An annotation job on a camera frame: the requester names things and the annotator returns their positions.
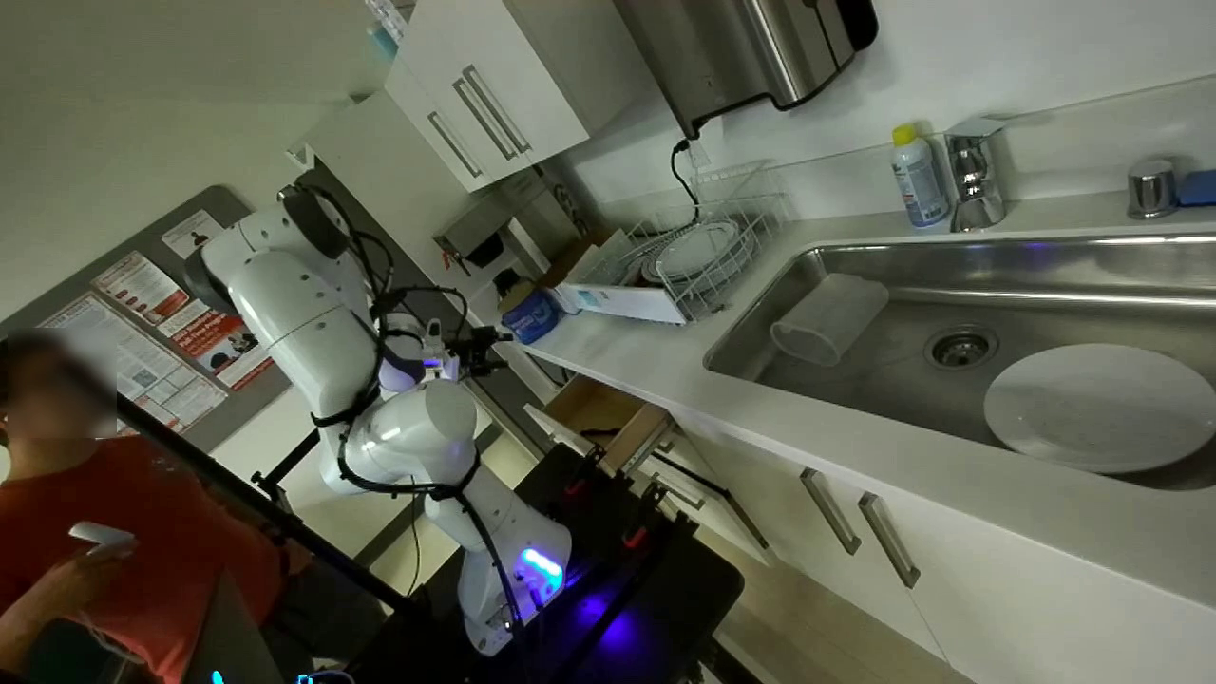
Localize white base cabinets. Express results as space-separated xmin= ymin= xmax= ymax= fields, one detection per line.
xmin=507 ymin=338 xmax=1216 ymax=684

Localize chrome faucet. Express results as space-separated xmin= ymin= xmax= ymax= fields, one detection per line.
xmin=944 ymin=117 xmax=1017 ymax=237

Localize grey rolled cloth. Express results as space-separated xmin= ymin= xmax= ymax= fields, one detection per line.
xmin=768 ymin=268 xmax=893 ymax=372

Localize stainless steel sink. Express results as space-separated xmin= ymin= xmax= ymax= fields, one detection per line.
xmin=699 ymin=225 xmax=1216 ymax=492

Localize wall poster board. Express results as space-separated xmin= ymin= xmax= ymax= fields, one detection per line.
xmin=0 ymin=181 xmax=317 ymax=458

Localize grey round plate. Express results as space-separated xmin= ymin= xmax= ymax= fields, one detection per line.
xmin=651 ymin=218 xmax=754 ymax=288

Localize small metal cylinder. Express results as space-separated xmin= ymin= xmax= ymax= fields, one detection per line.
xmin=1120 ymin=153 xmax=1181 ymax=225

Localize white wire dish rack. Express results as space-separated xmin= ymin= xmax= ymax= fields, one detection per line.
xmin=549 ymin=158 xmax=787 ymax=329

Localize wooden kitchen drawer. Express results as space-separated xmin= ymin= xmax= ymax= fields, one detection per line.
xmin=540 ymin=372 xmax=680 ymax=480

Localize white round plate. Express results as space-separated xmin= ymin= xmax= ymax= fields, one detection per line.
xmin=982 ymin=338 xmax=1216 ymax=480

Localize white upper cabinet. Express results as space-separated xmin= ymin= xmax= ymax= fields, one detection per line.
xmin=380 ymin=0 xmax=594 ymax=197

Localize blue sponge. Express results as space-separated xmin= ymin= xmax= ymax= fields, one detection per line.
xmin=1172 ymin=164 xmax=1216 ymax=212

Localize metal cabinet door handle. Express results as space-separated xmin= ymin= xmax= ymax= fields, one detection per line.
xmin=799 ymin=462 xmax=868 ymax=560
xmin=855 ymin=487 xmax=929 ymax=594

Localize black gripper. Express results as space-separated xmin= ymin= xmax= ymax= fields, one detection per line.
xmin=402 ymin=323 xmax=503 ymax=394

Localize stainless steel kettle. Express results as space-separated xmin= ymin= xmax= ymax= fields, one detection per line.
xmin=613 ymin=0 xmax=882 ymax=140

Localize brown cardboard box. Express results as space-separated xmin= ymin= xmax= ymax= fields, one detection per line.
xmin=542 ymin=228 xmax=618 ymax=291

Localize dark laptop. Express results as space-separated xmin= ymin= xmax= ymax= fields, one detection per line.
xmin=188 ymin=573 xmax=289 ymax=684

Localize black power cable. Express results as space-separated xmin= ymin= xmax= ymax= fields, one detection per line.
xmin=664 ymin=117 xmax=712 ymax=237

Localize black stand bar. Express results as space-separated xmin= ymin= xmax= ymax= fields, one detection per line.
xmin=109 ymin=392 xmax=430 ymax=622

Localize white cup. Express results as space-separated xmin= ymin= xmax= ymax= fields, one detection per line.
xmin=63 ymin=511 xmax=146 ymax=554

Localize blue box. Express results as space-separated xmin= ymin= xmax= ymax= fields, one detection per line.
xmin=498 ymin=288 xmax=570 ymax=351

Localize yellow capped soap bottle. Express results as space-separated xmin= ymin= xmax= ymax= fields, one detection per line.
xmin=886 ymin=117 xmax=956 ymax=230

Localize person in red shirt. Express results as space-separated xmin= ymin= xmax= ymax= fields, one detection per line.
xmin=0 ymin=329 xmax=293 ymax=684

